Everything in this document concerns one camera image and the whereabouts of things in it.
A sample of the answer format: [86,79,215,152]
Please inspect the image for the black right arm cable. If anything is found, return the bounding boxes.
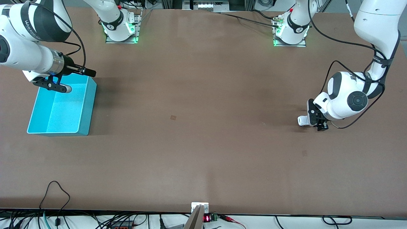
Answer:
[27,2,87,69]

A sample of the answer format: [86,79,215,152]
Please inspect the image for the white mount plate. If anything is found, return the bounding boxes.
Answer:
[191,202,209,213]

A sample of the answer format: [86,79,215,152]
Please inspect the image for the red clip lead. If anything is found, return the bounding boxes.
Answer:
[219,215,247,229]

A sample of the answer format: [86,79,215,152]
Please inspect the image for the silver device with lights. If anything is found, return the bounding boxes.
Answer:
[183,0,230,12]

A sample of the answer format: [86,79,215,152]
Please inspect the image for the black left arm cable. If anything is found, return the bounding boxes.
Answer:
[308,0,398,129]

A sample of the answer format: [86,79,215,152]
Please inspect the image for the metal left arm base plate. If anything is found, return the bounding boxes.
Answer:
[272,15,307,47]

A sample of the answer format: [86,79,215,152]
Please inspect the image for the long black table cable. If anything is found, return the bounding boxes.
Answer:
[219,12,282,28]

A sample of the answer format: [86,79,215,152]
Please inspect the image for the thin black looped cable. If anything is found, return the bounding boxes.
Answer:
[39,181,71,227]

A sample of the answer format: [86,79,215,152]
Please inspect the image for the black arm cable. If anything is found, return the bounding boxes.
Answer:
[308,0,398,129]
[27,2,87,69]

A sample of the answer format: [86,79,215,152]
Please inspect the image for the grey camera mount arm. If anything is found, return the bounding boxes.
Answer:
[183,205,204,229]

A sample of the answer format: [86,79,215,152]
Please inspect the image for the turquoise plastic bin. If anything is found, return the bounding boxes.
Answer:
[27,73,97,137]

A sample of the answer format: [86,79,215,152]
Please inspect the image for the white jeep toy black roof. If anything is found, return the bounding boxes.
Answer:
[298,115,318,127]

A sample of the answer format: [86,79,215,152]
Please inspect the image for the black coiled cable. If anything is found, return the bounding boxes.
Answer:
[322,215,353,226]

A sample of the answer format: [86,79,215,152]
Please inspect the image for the short black table cable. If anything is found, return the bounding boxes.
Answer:
[251,10,280,20]

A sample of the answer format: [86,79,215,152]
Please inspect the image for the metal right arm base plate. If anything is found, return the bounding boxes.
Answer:
[106,9,142,44]

